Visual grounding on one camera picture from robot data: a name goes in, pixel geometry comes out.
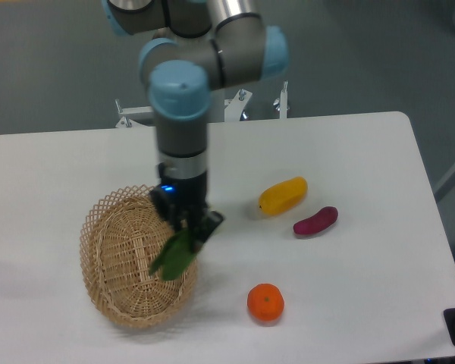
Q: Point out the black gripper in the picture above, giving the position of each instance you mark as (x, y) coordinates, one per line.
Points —
(182, 204)

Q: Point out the green bok choy vegetable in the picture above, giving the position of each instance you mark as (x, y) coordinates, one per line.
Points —
(175, 257)

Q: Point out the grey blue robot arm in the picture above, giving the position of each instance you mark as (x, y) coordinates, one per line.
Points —
(215, 45)

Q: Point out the woven wicker basket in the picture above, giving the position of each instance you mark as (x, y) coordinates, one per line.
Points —
(121, 236)

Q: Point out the orange tangerine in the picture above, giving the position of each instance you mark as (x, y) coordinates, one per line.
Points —
(265, 302)

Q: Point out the yellow mango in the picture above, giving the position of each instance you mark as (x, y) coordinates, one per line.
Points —
(283, 196)

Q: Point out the purple sweet potato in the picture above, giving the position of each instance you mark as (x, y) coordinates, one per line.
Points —
(317, 223)

